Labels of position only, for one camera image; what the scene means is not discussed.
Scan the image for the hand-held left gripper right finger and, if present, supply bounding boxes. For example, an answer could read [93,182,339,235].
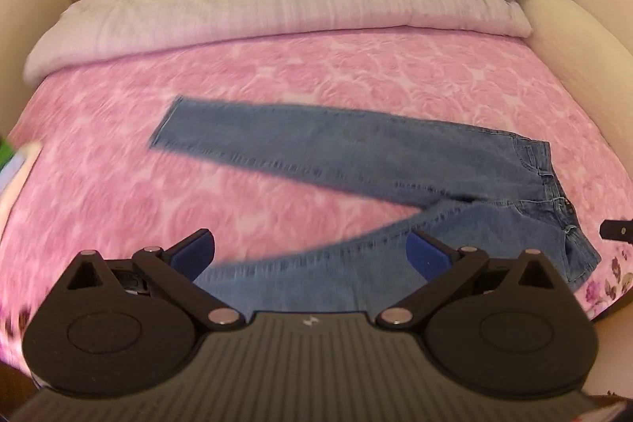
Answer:
[374,228,561,330]

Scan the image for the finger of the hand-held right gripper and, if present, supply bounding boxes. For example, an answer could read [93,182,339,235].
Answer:
[599,218,633,243]

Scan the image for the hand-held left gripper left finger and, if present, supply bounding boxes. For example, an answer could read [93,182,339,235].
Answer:
[65,228,246,330]

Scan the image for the blue denim jeans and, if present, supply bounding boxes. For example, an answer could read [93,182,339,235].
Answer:
[149,95,603,315]

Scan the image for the pink floral bedsheet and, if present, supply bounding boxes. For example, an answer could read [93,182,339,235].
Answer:
[0,25,633,371]

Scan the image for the pale blurred object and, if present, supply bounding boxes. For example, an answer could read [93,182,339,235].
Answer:
[0,139,43,230]

